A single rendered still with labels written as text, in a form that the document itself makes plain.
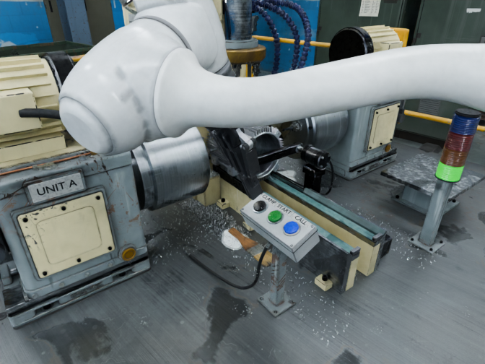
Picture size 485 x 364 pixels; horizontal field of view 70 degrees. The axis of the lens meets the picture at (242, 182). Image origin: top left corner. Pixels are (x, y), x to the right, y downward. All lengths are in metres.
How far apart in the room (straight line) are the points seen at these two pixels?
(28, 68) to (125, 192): 0.33
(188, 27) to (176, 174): 0.52
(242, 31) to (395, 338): 0.89
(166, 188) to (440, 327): 0.74
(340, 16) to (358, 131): 3.18
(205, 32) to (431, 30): 3.71
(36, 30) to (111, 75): 5.73
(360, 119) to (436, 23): 2.78
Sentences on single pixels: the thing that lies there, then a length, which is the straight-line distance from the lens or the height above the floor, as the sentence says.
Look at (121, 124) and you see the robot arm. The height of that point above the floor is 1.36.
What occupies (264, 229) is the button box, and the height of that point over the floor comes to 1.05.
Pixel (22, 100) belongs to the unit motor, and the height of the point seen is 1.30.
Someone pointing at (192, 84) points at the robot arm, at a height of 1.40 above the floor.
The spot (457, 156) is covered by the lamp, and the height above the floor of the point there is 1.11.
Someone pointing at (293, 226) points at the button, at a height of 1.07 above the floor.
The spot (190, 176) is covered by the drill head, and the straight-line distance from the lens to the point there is 0.96.
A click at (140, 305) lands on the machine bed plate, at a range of 0.95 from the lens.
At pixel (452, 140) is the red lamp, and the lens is 1.05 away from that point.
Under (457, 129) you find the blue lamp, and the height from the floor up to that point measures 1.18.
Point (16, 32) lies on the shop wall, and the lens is 6.04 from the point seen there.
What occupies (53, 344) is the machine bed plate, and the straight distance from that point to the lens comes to 0.94.
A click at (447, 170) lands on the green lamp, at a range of 1.08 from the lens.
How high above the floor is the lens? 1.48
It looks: 29 degrees down
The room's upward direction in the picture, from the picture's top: straight up
